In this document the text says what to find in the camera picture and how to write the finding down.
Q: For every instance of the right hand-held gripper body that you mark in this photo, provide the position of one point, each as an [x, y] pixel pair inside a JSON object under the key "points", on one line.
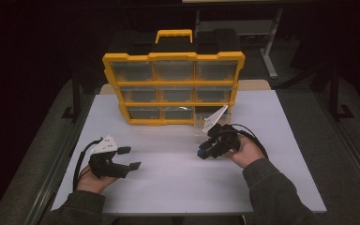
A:
{"points": [[226, 139]]}

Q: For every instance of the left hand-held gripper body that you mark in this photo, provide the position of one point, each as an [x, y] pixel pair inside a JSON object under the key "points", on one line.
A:
{"points": [[104, 164]]}

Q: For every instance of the small blue plastic wheel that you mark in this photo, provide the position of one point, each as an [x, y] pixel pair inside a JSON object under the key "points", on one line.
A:
{"points": [[200, 152]]}

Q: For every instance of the clear plastic drawer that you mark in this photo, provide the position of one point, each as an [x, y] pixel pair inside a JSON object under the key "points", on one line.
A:
{"points": [[199, 137]]}

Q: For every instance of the yellow drawer organizer cabinet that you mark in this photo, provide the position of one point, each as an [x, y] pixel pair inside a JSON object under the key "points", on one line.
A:
{"points": [[175, 83]]}

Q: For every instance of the person's left hand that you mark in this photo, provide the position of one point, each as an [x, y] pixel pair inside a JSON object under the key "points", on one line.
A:
{"points": [[90, 184]]}

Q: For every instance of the person's right hand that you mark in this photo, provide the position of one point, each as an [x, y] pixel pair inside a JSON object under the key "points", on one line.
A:
{"points": [[247, 153]]}

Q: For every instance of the black metal stand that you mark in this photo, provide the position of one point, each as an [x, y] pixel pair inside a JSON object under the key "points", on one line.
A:
{"points": [[76, 93], [334, 93]]}

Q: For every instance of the set of clear organizer drawers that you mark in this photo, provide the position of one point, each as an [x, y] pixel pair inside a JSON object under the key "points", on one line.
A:
{"points": [[132, 71]]}

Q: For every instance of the grey metal table frame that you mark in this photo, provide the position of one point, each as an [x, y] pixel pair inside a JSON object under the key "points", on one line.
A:
{"points": [[271, 47]]}

